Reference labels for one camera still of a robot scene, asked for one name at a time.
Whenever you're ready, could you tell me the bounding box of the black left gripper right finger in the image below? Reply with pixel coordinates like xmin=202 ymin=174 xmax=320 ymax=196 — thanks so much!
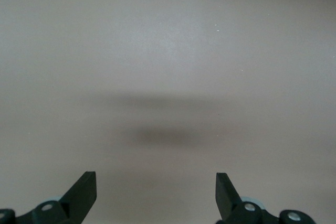
xmin=215 ymin=173 xmax=316 ymax=224

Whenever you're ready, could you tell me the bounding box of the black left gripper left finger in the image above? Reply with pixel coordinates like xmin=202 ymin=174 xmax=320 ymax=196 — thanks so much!
xmin=0 ymin=171 xmax=98 ymax=224

